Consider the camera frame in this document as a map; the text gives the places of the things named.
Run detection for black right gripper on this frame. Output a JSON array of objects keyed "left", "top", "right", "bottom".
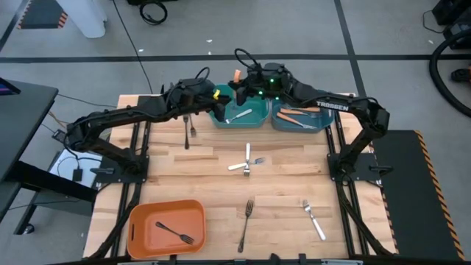
[{"left": 227, "top": 62, "right": 295, "bottom": 107}]

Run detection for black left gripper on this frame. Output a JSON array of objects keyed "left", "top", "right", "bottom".
[{"left": 172, "top": 77, "right": 233, "bottom": 123}]

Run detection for white-handled fork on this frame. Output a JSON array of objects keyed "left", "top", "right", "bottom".
[
  {"left": 227, "top": 157, "right": 266, "bottom": 172},
  {"left": 302, "top": 199, "right": 327, "bottom": 241},
  {"left": 224, "top": 108, "right": 254, "bottom": 124},
  {"left": 243, "top": 142, "right": 252, "bottom": 178}
]

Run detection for green-teal plastic bin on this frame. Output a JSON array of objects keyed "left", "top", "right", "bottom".
[{"left": 208, "top": 83, "right": 270, "bottom": 129}]

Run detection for blue-teal plastic bin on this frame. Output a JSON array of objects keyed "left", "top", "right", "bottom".
[{"left": 271, "top": 88, "right": 336, "bottom": 133}]

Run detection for orange plastic bin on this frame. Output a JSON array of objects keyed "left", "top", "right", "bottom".
[{"left": 126, "top": 199, "right": 207, "bottom": 261}]

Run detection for white machine base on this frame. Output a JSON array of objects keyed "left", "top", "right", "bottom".
[{"left": 54, "top": 0, "right": 109, "bottom": 39}]

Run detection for black power adapter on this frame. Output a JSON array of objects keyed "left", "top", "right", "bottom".
[{"left": 51, "top": 128, "right": 74, "bottom": 146}]

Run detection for white board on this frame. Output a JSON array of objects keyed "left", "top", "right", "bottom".
[{"left": 49, "top": 148, "right": 104, "bottom": 188}]

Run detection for black desk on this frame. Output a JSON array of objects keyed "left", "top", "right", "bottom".
[{"left": 0, "top": 79, "right": 99, "bottom": 236}]

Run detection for black hazard-striped mat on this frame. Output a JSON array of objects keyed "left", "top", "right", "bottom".
[
  {"left": 369, "top": 128, "right": 467, "bottom": 261},
  {"left": 16, "top": 0, "right": 70, "bottom": 30}
]

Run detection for black computer monitor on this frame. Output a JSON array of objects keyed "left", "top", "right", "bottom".
[{"left": 0, "top": 76, "right": 22, "bottom": 96}]

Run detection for orange and black tool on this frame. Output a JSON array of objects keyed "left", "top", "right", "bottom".
[{"left": 450, "top": 65, "right": 471, "bottom": 85}]

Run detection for black equipment case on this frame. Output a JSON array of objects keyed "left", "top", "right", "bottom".
[{"left": 432, "top": 0, "right": 471, "bottom": 51}]

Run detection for black aluminium table frame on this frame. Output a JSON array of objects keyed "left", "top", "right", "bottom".
[{"left": 88, "top": 93, "right": 397, "bottom": 265}]

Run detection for black coiled cable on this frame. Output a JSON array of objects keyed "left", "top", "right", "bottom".
[{"left": 138, "top": 0, "right": 169, "bottom": 27}]

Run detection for thick black hose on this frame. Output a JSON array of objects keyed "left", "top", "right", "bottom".
[{"left": 428, "top": 35, "right": 471, "bottom": 119}]

